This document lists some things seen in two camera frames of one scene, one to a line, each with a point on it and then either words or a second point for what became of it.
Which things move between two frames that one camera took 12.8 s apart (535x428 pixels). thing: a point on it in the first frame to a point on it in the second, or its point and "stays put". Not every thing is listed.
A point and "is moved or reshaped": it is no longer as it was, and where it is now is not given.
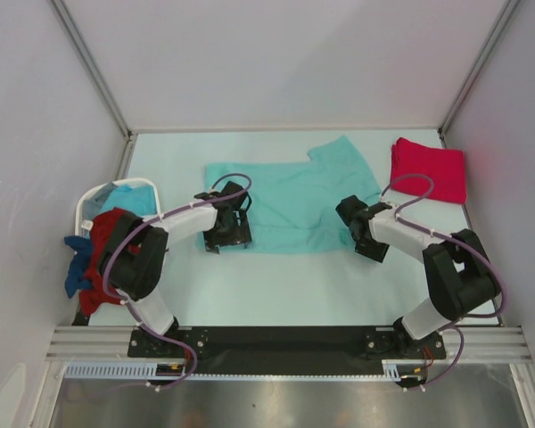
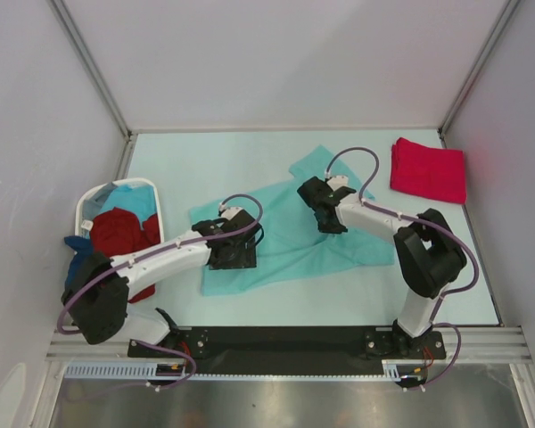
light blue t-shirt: [140, 200] stays put
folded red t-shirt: [445, 167] stays put
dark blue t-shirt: [82, 262] stays put
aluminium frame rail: [94, 344] stays put
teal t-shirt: [294, 205] is moved or reshaped
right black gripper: [377, 254] to [333, 228]
